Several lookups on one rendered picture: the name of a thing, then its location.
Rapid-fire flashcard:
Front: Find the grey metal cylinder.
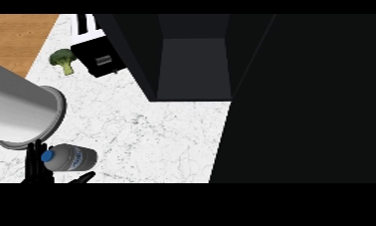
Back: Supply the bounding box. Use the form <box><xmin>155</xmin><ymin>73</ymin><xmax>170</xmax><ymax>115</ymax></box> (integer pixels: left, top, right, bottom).
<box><xmin>0</xmin><ymin>66</ymin><xmax>68</xmax><ymax>151</ymax></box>

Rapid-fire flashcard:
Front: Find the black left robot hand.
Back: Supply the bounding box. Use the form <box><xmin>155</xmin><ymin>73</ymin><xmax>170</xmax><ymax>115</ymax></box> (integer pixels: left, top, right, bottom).
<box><xmin>21</xmin><ymin>138</ymin><xmax>98</xmax><ymax>184</ymax></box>

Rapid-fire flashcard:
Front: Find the green broccoli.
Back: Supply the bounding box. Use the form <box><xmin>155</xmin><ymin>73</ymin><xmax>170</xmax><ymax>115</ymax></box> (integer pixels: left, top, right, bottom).
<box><xmin>49</xmin><ymin>48</ymin><xmax>79</xmax><ymax>77</ymax></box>

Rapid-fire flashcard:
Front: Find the black and white toaster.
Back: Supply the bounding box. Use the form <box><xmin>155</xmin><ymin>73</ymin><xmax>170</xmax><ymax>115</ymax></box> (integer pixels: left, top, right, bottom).
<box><xmin>70</xmin><ymin>13</ymin><xmax>130</xmax><ymax>79</ymax></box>

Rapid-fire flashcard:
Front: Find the clear blue-capped water bottle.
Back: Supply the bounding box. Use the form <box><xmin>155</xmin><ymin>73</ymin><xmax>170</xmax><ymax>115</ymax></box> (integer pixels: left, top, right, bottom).
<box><xmin>40</xmin><ymin>142</ymin><xmax>99</xmax><ymax>172</ymax></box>

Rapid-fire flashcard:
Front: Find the dark grey open cabinet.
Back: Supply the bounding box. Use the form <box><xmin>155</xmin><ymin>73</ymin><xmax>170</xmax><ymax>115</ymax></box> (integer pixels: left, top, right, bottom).
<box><xmin>93</xmin><ymin>13</ymin><xmax>276</xmax><ymax>103</ymax></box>

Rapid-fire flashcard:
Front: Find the dark grey cabinet door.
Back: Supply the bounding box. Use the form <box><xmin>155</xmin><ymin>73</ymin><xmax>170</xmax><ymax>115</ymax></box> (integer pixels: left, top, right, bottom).
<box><xmin>208</xmin><ymin>13</ymin><xmax>376</xmax><ymax>184</ymax></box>

